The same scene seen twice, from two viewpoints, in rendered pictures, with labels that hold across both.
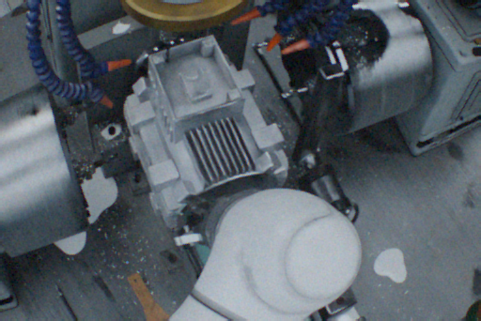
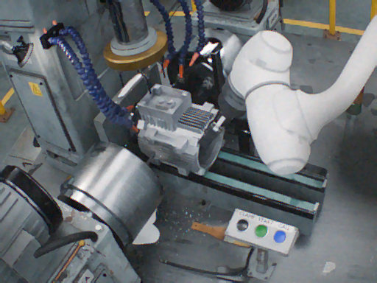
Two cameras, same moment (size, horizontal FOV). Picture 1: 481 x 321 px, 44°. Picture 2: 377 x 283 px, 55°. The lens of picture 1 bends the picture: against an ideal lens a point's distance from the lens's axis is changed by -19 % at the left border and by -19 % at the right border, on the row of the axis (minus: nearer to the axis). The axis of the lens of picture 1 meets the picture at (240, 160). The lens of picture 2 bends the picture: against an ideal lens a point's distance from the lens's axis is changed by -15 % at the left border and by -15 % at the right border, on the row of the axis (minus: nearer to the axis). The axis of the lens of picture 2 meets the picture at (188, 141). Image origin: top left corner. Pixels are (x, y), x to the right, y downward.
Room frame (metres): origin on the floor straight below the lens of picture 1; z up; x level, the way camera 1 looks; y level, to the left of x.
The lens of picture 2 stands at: (-0.39, 0.33, 1.91)
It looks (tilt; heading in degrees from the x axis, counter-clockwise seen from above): 45 degrees down; 342
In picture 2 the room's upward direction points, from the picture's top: 12 degrees counter-clockwise
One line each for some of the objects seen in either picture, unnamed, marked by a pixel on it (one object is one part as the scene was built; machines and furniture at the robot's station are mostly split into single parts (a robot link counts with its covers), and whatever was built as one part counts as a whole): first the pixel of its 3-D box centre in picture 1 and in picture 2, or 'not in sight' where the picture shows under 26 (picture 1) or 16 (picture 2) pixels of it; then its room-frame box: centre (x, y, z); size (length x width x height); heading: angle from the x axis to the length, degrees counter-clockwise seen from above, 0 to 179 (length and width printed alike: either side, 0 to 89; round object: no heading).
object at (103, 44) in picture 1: (154, 53); (129, 127); (0.66, 0.18, 0.97); 0.30 x 0.11 x 0.34; 125
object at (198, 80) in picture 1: (193, 88); (165, 107); (0.52, 0.08, 1.11); 0.12 x 0.11 x 0.07; 33
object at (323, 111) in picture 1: (317, 119); (220, 85); (0.51, -0.09, 1.12); 0.04 x 0.03 x 0.26; 35
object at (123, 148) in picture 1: (114, 145); not in sight; (0.53, 0.22, 0.86); 0.07 x 0.06 x 0.12; 125
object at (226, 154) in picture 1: (200, 143); (182, 133); (0.49, 0.06, 1.02); 0.20 x 0.19 x 0.19; 33
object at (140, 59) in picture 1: (166, 67); (142, 121); (0.61, 0.15, 1.02); 0.15 x 0.02 x 0.15; 125
